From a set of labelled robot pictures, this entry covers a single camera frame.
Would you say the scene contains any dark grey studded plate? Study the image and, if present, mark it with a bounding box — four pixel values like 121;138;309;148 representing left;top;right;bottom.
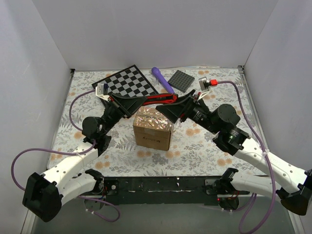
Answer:
168;70;195;93

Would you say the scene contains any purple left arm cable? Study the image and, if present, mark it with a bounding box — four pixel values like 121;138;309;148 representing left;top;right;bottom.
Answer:
11;88;121;223

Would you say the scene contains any red black utility knife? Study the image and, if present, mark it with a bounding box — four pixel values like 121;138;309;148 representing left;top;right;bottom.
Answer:
141;93;178;106

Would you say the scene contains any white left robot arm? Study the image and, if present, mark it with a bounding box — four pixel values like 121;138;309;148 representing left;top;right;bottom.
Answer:
22;94;147;222

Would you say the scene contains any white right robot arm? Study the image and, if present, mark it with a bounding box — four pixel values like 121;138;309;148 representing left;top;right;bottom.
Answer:
156;94;312;215

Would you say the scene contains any black white checkerboard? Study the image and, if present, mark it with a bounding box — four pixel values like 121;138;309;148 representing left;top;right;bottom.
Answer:
92;65;158;97

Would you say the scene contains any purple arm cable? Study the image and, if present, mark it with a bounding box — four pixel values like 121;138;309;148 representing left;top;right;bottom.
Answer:
11;88;121;223
214;80;277;233

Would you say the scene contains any brown taped cardboard box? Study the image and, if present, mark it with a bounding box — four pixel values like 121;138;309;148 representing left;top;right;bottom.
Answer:
133;106;174;151

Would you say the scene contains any purple cylindrical handle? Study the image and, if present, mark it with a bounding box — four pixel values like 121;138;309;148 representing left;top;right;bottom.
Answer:
151;67;175;94

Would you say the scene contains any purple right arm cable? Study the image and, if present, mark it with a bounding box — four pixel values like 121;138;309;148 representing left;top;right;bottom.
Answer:
214;80;277;233

